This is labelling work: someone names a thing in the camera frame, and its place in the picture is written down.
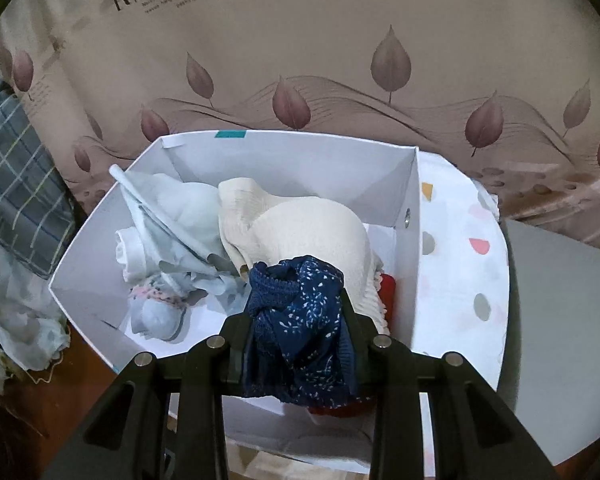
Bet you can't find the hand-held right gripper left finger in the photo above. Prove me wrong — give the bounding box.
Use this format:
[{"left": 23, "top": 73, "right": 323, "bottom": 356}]
[{"left": 40, "top": 311, "right": 254, "bottom": 480}]

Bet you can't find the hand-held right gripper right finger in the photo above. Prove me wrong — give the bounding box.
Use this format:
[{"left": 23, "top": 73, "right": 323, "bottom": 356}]
[{"left": 341, "top": 294, "right": 551, "bottom": 480}]

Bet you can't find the navy speckled underwear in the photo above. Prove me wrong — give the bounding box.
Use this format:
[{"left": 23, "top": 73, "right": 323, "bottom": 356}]
[{"left": 240, "top": 255, "right": 376, "bottom": 408}]

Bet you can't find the grey floral underwear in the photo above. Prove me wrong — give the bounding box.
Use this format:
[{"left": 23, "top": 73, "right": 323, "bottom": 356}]
[{"left": 127, "top": 272, "right": 206, "bottom": 343}]

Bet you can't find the cream underwear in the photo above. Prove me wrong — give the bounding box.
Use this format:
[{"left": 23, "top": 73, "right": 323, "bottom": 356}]
[{"left": 217, "top": 177, "right": 393, "bottom": 336}]

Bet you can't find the white underwear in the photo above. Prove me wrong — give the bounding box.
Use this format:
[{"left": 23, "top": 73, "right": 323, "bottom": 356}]
[{"left": 114, "top": 227, "right": 153, "bottom": 283}]

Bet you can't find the light blue underwear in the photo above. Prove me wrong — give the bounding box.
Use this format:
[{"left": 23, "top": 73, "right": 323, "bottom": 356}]
[{"left": 109, "top": 162, "right": 251, "bottom": 311}]

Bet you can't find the white cardboard box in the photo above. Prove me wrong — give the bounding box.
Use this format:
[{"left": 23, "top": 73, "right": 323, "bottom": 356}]
[{"left": 47, "top": 130, "right": 426, "bottom": 463}]

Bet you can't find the grey storage box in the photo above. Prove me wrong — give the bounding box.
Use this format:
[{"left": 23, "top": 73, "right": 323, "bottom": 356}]
[{"left": 497, "top": 220, "right": 600, "bottom": 467}]

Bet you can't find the white printed cloth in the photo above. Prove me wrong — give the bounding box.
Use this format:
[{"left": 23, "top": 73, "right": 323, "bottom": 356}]
[{"left": 0, "top": 240, "right": 71, "bottom": 376}]

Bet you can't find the grey plaid cloth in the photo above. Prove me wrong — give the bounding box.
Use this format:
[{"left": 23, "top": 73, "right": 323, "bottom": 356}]
[{"left": 0, "top": 80, "right": 78, "bottom": 278}]

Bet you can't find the leaf print bed sheet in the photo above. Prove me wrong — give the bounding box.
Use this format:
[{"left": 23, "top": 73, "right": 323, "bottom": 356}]
[{"left": 0, "top": 0, "right": 600, "bottom": 233}]

